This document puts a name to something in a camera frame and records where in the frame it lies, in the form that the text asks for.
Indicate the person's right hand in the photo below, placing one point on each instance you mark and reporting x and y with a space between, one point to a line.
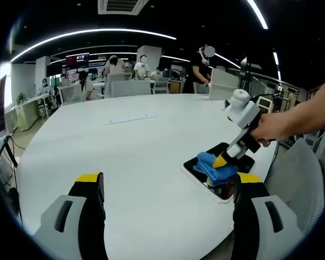
265 130

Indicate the blue cleaning cloth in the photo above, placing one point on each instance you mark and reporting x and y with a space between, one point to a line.
208 165

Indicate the white office desk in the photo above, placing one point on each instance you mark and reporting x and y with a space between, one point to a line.
29 111

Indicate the straight ceiling light strip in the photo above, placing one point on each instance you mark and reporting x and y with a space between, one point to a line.
257 13

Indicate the white curved monitor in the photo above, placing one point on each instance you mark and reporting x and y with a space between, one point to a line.
222 84

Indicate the ceiling air conditioner vent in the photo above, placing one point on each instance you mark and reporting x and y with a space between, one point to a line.
122 6

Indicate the red wall screen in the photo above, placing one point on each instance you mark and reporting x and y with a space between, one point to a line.
77 60

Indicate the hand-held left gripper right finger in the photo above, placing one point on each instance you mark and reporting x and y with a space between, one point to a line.
249 216

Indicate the grey mesh office chair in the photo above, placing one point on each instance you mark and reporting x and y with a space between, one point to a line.
300 184

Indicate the curved ceiling light strip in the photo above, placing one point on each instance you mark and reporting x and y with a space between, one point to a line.
92 32

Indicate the white storage box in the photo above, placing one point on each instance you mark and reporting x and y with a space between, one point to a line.
265 105

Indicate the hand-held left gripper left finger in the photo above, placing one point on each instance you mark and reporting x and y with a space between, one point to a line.
89 216

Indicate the green potted plant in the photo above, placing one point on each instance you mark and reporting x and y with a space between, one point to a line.
21 98

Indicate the black laptop stand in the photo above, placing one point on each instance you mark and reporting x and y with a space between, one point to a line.
10 149

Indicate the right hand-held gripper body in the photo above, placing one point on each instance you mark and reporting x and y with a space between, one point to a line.
243 111

